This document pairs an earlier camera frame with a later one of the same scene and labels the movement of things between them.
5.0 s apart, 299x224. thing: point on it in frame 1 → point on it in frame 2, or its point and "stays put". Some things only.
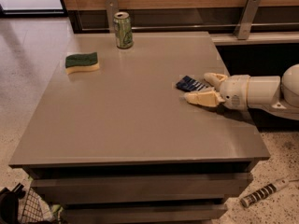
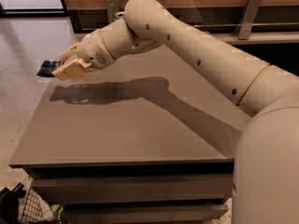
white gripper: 234,91 → 92,49
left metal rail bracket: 112,7 stays put
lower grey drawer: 144,214 stays put
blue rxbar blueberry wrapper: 188,85 → 48,66
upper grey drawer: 137,188 stays put
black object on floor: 9,203 stays put
